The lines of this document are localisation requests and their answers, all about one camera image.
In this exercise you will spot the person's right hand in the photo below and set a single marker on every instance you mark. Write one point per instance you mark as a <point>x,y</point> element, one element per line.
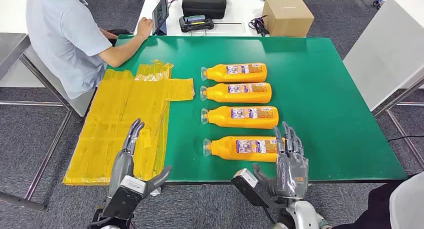
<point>145,28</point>

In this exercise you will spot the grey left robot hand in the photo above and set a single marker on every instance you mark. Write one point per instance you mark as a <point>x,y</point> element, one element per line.
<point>121,168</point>

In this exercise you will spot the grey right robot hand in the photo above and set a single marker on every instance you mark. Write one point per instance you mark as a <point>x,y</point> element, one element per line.
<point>293,174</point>

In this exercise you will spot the orange detergent bottle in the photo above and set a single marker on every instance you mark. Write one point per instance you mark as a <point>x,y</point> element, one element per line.
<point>222,118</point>
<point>218,93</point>
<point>218,73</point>
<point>225,148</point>

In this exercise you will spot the person's right forearm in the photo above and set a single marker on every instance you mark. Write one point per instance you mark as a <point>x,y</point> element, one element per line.
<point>121,52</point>

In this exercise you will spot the person's left forearm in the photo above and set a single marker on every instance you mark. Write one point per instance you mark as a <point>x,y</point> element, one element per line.
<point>107,34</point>

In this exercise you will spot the black tablet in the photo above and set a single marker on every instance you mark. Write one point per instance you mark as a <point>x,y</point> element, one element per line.
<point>160,12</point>

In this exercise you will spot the white table foot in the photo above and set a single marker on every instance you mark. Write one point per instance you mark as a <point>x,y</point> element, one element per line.
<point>156,191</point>

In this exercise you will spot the black handheld controller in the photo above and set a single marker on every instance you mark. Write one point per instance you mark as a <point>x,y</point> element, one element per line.
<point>196,23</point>

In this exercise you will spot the black zip case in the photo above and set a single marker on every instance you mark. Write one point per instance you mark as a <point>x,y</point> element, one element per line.
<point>203,4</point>

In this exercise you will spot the white bench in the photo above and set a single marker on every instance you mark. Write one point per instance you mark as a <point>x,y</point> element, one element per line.
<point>79,105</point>

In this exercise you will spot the person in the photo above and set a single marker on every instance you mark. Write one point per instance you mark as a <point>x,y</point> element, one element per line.
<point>63,38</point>

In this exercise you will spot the steel table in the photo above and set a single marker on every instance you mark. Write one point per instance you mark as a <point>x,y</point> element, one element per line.
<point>10,52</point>

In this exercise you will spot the brown cardboard box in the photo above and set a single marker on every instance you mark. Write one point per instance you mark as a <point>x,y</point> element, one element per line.
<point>288,17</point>

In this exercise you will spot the white table with metal legs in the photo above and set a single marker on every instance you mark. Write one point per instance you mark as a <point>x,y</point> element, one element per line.
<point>384,55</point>

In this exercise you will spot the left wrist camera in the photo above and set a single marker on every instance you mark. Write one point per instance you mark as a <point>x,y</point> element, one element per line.
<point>132,185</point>

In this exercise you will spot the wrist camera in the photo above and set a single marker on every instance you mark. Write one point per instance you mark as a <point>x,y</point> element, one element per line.
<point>244,178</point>
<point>132,185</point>

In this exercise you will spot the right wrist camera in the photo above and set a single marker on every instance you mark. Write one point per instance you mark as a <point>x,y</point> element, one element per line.
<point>244,178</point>

